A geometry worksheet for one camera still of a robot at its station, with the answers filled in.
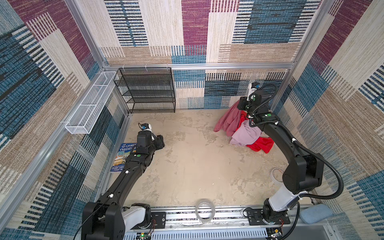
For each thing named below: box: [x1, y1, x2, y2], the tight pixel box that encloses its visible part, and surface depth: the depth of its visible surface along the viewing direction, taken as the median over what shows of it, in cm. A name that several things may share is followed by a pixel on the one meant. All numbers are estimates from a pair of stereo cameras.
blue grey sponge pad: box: [299, 204, 333, 224], surface depth 74 cm
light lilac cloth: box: [230, 120, 262, 147], surface depth 96 cm
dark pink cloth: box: [213, 99, 242, 137], surface depth 94 cm
